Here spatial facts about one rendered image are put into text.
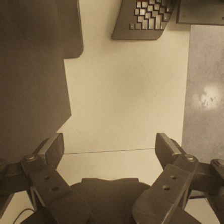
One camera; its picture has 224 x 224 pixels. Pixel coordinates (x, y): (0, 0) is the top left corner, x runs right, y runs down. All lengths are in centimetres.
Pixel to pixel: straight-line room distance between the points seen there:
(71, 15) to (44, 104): 35
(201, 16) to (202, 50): 93
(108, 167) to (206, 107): 113
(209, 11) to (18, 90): 52
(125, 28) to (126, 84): 17
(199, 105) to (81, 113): 117
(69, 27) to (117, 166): 53
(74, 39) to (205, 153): 156
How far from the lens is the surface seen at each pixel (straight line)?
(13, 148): 21
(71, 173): 70
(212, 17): 58
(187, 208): 183
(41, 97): 26
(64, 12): 56
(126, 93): 55
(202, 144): 172
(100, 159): 65
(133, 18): 54
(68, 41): 54
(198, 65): 147
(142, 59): 55
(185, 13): 55
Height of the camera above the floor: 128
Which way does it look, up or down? 72 degrees down
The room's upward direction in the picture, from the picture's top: 177 degrees clockwise
